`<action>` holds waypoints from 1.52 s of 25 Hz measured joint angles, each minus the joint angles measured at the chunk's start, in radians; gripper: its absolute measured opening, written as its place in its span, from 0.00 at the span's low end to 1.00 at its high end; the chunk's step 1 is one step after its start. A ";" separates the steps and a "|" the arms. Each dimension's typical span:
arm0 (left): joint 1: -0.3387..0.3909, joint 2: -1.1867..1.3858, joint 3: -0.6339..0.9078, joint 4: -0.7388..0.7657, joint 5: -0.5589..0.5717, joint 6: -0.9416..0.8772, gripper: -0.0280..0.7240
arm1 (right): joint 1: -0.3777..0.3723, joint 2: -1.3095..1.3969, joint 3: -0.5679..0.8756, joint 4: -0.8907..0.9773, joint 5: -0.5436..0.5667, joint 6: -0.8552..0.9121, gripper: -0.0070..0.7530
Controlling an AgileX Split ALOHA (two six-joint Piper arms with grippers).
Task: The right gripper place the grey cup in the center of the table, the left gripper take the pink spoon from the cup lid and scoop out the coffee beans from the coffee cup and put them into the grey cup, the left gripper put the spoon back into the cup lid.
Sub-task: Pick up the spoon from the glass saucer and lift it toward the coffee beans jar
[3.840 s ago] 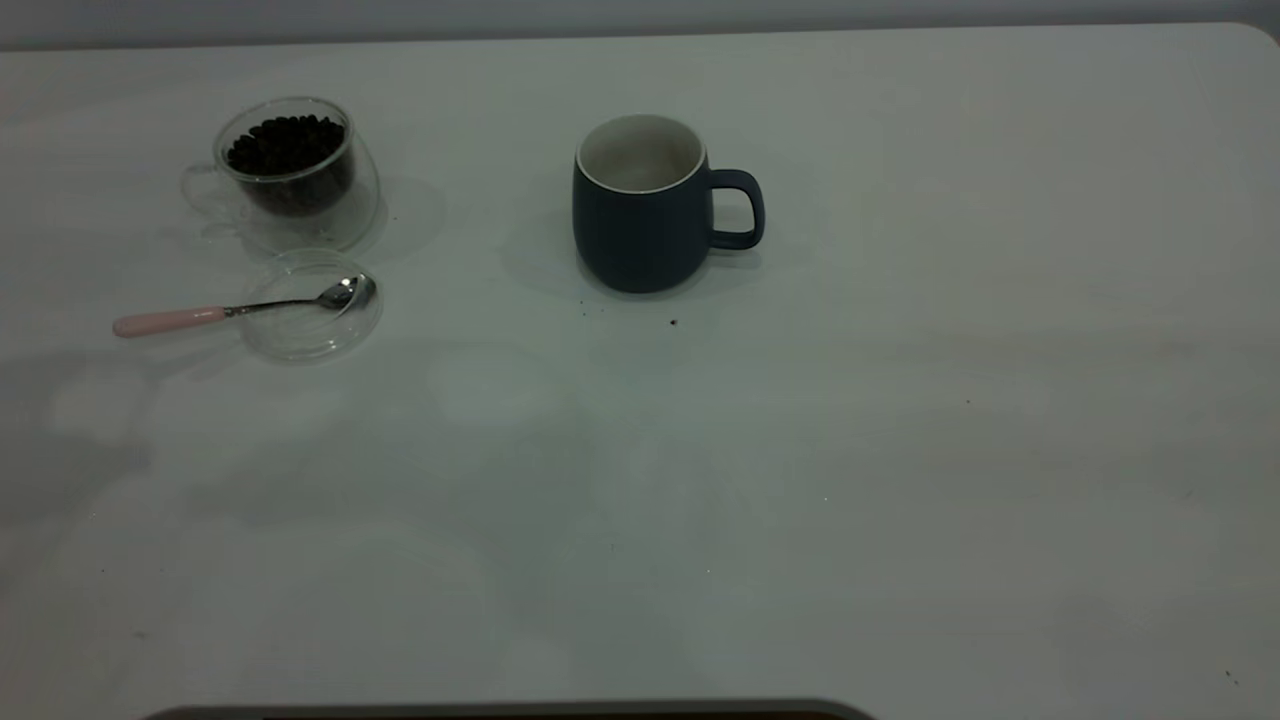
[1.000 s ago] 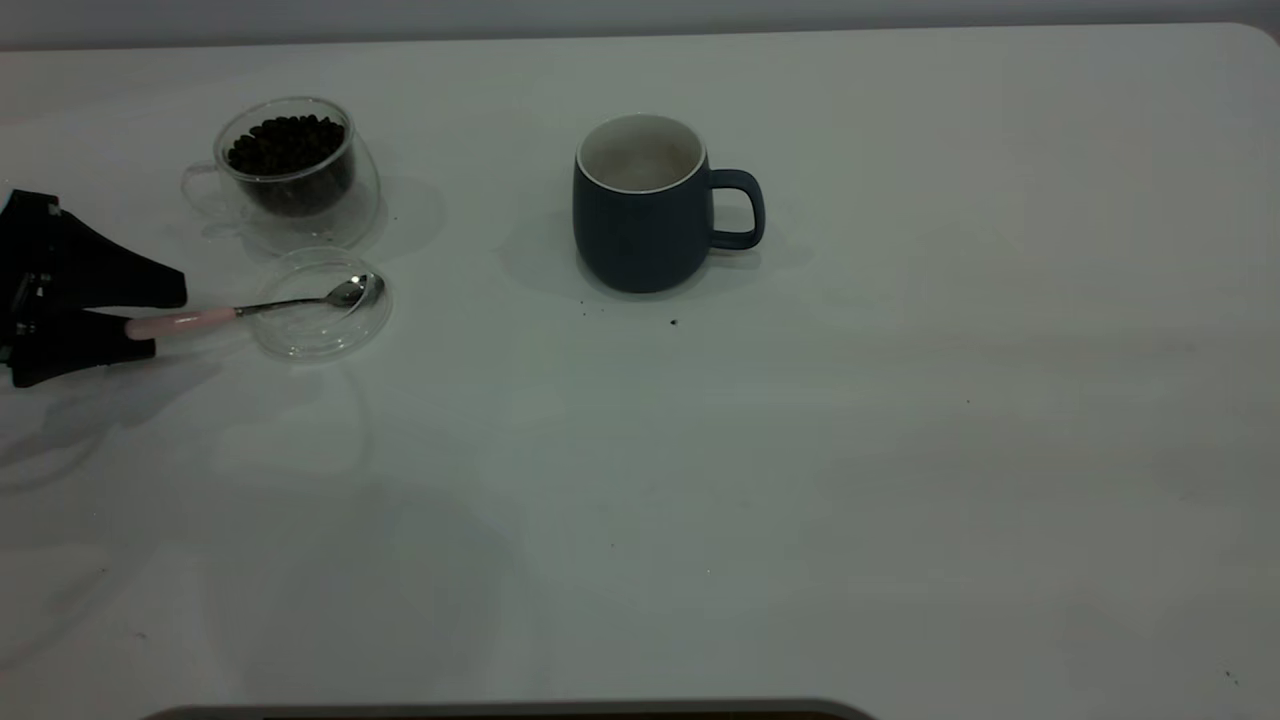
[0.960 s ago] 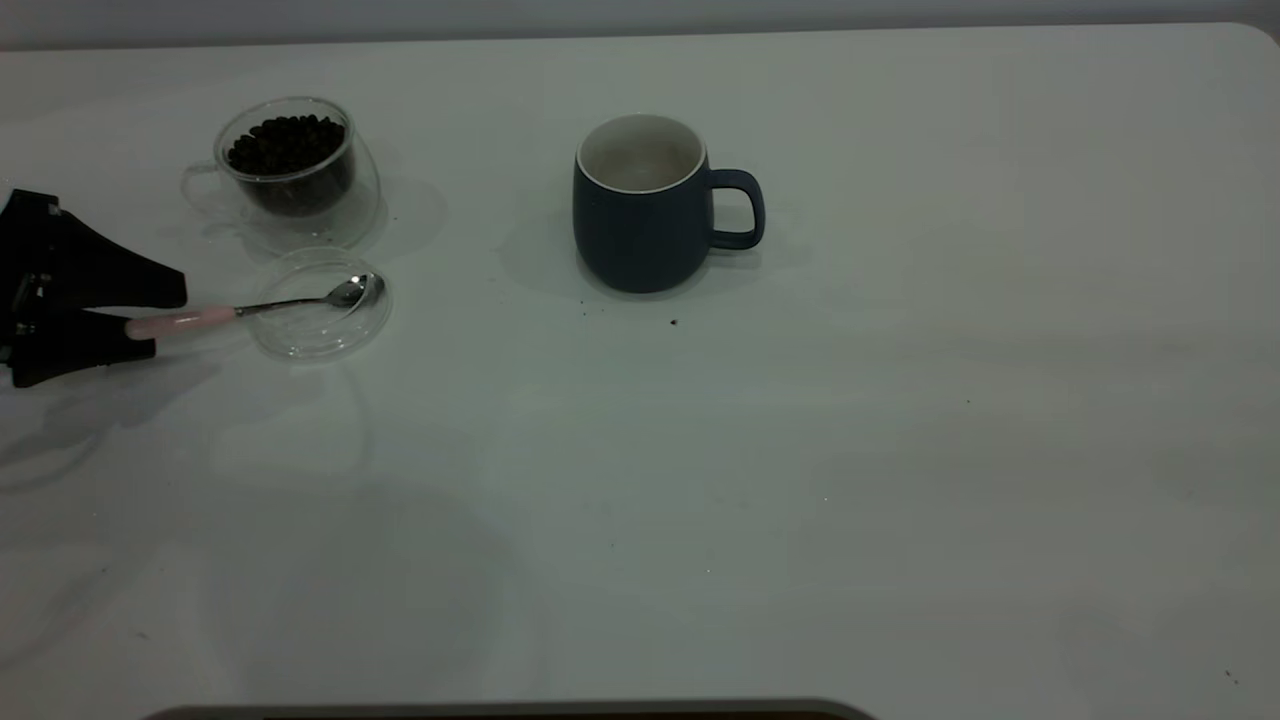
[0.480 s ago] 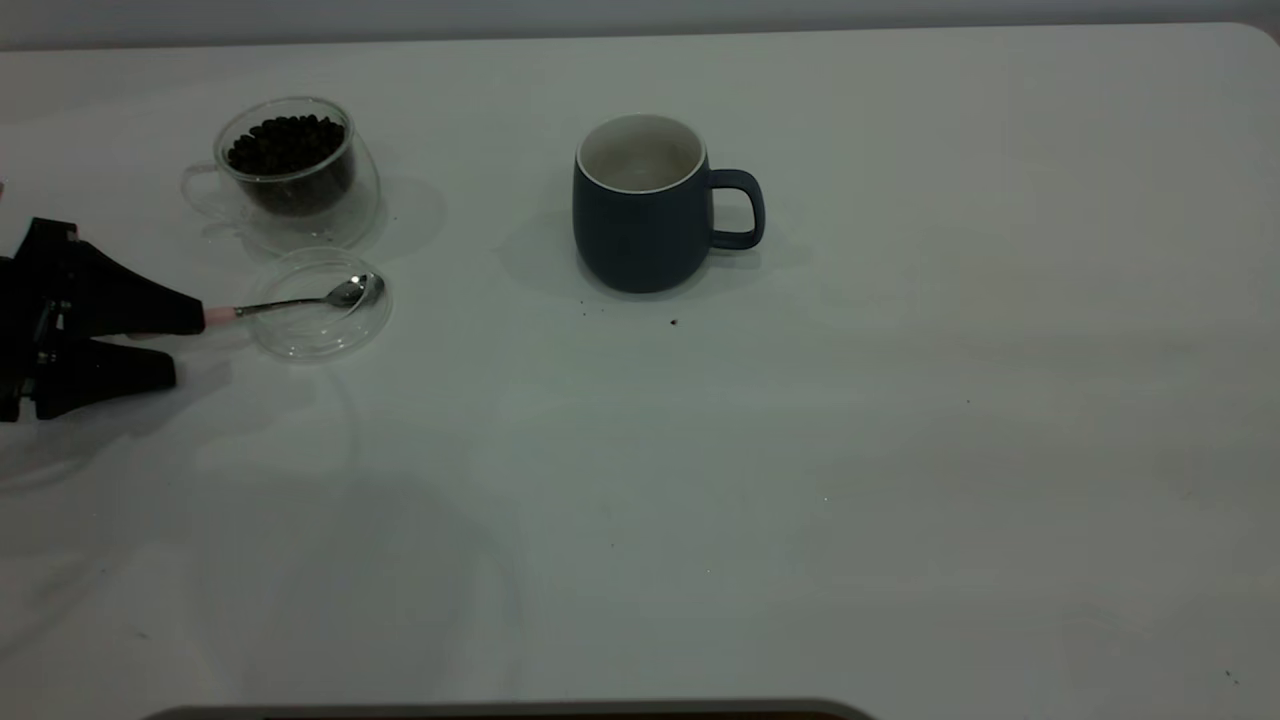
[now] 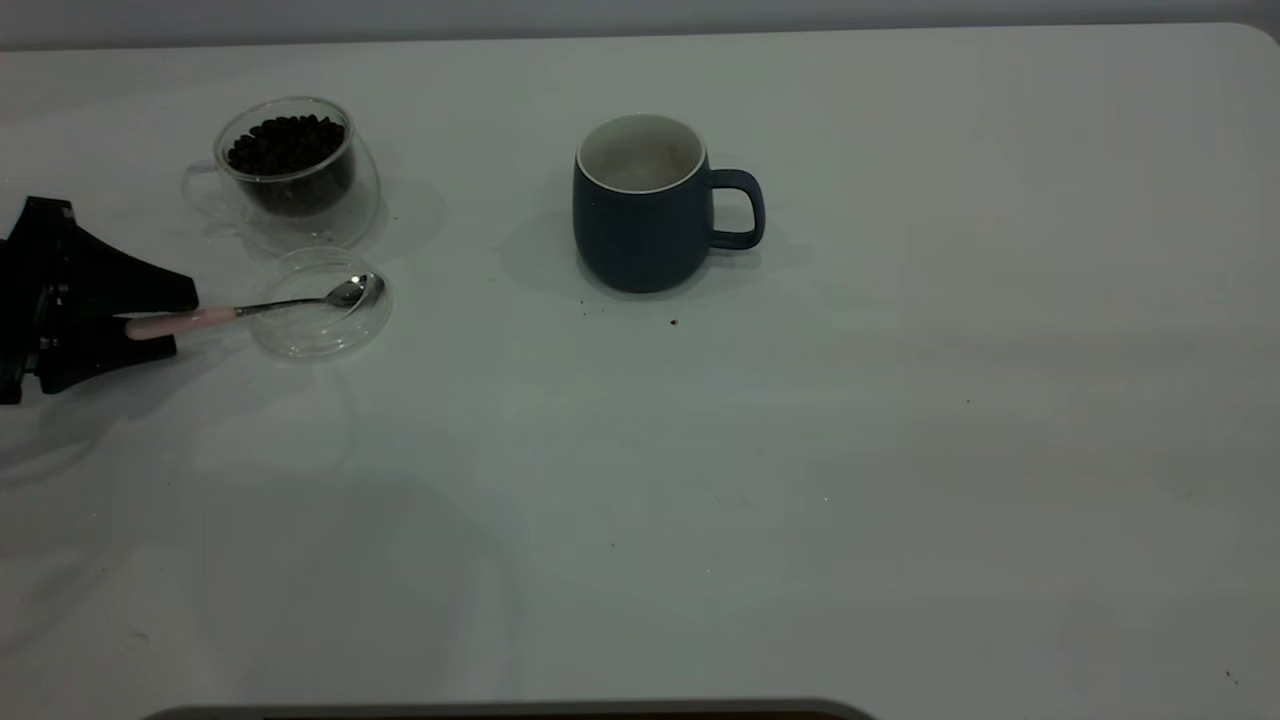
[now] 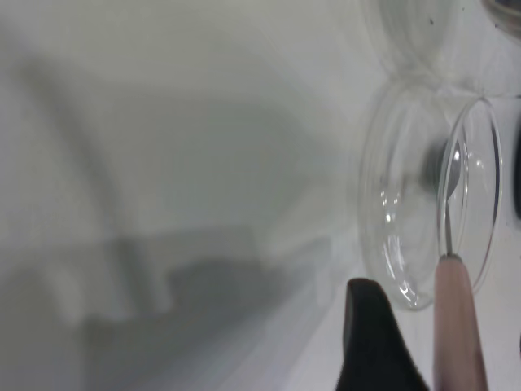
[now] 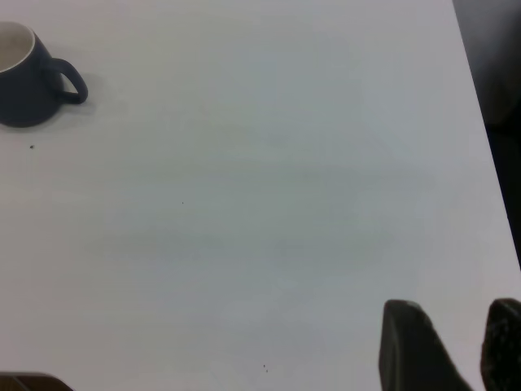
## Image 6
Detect pink-handled metal spoon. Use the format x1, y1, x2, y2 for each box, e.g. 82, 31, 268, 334
433, 140, 489, 391

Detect clear glass saucer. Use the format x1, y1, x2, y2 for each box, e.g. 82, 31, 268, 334
357, 75, 505, 312

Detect clear double-wall glass cup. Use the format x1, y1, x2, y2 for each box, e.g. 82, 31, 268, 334
374, 0, 521, 81

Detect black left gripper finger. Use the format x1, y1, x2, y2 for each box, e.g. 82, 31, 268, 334
333, 278, 432, 391

